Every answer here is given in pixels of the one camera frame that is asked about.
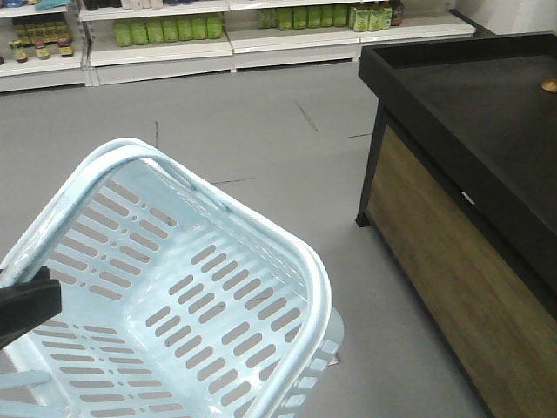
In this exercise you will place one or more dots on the black wood produce stand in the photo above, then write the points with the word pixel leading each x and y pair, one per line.
pixel 460 184

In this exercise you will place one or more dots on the light blue plastic basket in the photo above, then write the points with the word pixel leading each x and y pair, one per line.
pixel 177 300

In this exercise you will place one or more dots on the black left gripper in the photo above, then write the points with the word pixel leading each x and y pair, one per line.
pixel 27 305

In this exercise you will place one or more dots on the white store shelving unit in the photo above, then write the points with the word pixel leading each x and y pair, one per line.
pixel 93 43

